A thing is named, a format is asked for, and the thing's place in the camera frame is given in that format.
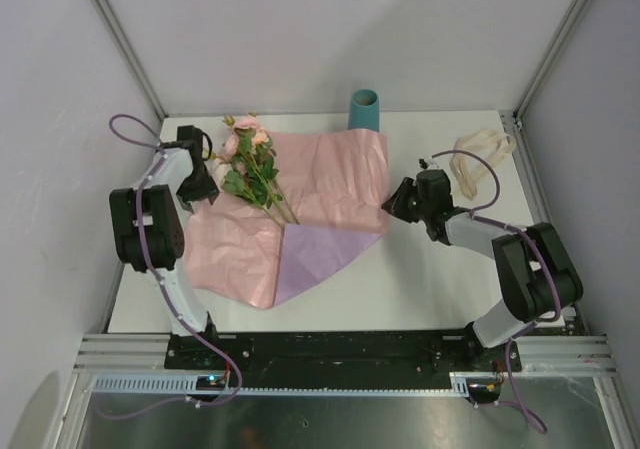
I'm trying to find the aluminium frame post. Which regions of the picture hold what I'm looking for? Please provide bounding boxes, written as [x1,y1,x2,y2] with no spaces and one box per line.
[90,0,167,121]
[512,0,593,120]

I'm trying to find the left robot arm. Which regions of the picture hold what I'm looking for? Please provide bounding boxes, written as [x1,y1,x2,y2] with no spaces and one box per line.
[109,126,221,369]

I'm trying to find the right aluminium frame post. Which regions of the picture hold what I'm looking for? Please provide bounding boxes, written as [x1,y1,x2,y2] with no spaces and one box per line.
[512,0,593,120]

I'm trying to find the beige ribbon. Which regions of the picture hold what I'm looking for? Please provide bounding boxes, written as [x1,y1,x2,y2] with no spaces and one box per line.
[449,128,517,201]

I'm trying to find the white cable duct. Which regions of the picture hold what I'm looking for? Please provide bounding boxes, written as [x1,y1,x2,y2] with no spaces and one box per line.
[92,373,501,397]

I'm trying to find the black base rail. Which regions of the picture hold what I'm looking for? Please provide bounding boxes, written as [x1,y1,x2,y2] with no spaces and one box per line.
[164,329,522,387]

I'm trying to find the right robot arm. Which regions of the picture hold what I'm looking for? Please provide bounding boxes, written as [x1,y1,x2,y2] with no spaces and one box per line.
[381,169,584,370]

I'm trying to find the purple wrapping paper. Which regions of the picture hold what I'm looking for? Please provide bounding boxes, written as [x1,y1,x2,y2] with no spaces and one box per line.
[184,118,390,309]

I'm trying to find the pink flower bouquet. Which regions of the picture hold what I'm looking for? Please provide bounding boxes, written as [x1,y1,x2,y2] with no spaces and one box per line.
[205,113,300,228]

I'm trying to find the right aluminium table rail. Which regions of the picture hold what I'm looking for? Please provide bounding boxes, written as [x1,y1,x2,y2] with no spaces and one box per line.
[497,109,586,320]

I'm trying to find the teal conical vase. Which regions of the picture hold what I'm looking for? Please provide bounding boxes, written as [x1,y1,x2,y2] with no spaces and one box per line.
[347,89,380,132]

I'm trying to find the left aluminium frame post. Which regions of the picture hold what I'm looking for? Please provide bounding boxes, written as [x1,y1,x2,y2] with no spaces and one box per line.
[90,0,167,121]

